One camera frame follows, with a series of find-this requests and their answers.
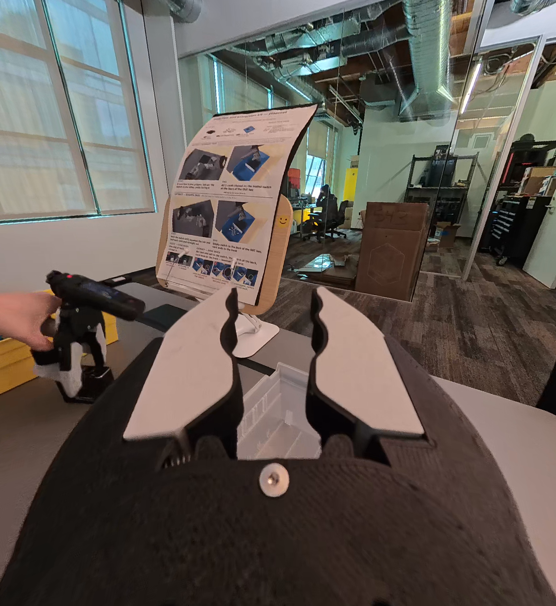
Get large window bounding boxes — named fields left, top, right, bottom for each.
left=0, top=0, right=158, bottom=224

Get black wrist rest pad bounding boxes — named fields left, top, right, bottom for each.
left=143, top=304, right=191, bottom=328

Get instruction sheet on stand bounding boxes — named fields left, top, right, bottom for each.
left=156, top=196, right=292, bottom=317

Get white board stand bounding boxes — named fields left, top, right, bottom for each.
left=233, top=312, right=280, bottom=359

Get small cardboard box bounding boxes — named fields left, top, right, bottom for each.
left=435, top=222, right=462, bottom=250

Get black tool cabinet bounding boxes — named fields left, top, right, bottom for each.
left=478, top=140, right=556, bottom=267

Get black metal shelf rack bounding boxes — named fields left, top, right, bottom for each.
left=405, top=153, right=479, bottom=238

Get yellow cabinet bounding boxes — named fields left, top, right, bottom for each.
left=344, top=156, right=360, bottom=217

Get printed instruction sheet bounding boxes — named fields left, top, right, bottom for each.
left=157, top=103, right=319, bottom=306

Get flat cardboard sheet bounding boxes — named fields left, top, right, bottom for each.
left=283, top=253, right=360, bottom=290

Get brown cardboard box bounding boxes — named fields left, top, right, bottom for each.
left=356, top=201, right=430, bottom=302

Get black network switch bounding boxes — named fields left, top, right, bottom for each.
left=56, top=365, right=116, bottom=404

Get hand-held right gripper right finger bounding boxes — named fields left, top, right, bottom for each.
left=305, top=286, right=425, bottom=441

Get clear plastic bin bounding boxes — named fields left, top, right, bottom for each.
left=236, top=362, right=322, bottom=460

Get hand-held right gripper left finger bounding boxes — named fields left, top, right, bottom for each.
left=123, top=286, right=245, bottom=459

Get large round metal duct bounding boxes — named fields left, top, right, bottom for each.
left=398, top=0, right=457, bottom=122

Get yellow plastic bin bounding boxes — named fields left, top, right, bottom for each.
left=0, top=289, right=119, bottom=407

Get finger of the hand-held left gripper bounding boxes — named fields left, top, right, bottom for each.
left=33, top=342, right=85, bottom=399
left=85, top=322, right=109, bottom=369

